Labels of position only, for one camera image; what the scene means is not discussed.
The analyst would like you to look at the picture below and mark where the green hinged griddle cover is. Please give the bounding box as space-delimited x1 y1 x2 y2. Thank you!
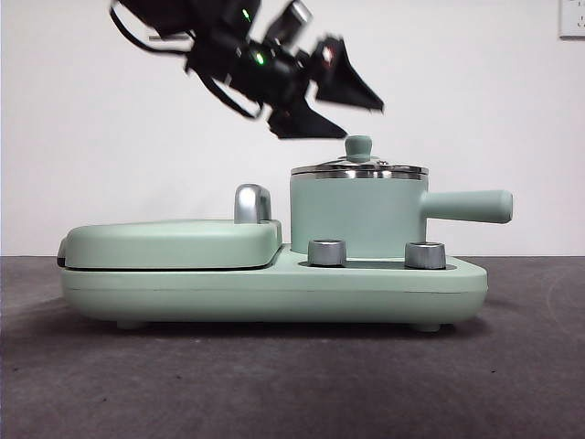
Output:
57 218 285 272

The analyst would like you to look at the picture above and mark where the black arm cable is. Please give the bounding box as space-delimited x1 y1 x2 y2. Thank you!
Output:
200 68 266 121
108 4 197 54

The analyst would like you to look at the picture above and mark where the silver control knob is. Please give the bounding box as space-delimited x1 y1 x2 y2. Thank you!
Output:
404 241 448 270
308 238 348 267

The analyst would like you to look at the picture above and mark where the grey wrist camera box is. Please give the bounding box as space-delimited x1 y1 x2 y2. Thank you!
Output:
264 0 314 42

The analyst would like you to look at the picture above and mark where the glass lid with green knob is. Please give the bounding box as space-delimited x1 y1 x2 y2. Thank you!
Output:
290 134 430 178

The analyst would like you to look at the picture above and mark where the green breakfast maker base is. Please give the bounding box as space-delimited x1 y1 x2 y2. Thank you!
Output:
61 241 489 331

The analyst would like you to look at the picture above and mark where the white wall socket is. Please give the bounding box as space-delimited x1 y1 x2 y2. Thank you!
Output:
558 0 585 39

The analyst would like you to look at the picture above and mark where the green pot with side handle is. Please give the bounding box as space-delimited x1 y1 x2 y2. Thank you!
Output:
290 165 514 257

